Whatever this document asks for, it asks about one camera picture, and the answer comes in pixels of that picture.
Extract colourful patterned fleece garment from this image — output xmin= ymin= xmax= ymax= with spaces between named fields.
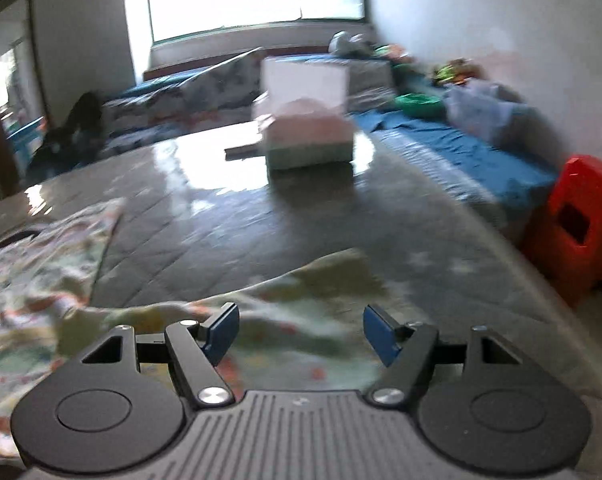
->
xmin=0 ymin=200 xmax=423 ymax=465

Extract red plastic stool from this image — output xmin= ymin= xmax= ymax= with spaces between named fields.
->
xmin=519 ymin=155 xmax=602 ymax=307

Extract quilted grey table cover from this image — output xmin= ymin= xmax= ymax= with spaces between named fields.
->
xmin=0 ymin=120 xmax=602 ymax=461

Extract black bag on floor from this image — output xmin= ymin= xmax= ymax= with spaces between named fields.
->
xmin=24 ymin=92 xmax=103 ymax=186

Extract flat grey remote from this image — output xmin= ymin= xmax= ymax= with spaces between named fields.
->
xmin=224 ymin=143 xmax=263 ymax=160

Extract clear plastic storage bin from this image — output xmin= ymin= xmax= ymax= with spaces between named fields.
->
xmin=442 ymin=86 xmax=530 ymax=148

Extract blue plastic crate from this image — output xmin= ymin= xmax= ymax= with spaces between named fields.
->
xmin=8 ymin=116 xmax=46 ymax=176

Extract green plastic basin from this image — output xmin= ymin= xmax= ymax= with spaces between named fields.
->
xmin=394 ymin=93 xmax=445 ymax=119

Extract butterfly print cushion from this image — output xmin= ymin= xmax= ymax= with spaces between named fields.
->
xmin=102 ymin=48 xmax=265 ymax=136

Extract colourful plush toys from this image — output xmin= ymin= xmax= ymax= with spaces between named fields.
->
xmin=431 ymin=58 xmax=481 ymax=87

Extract pink green tissue box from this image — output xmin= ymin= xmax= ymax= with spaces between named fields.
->
xmin=253 ymin=58 xmax=356 ymax=172

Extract grey plush toy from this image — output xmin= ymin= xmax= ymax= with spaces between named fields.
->
xmin=328 ymin=30 xmax=375 ymax=58

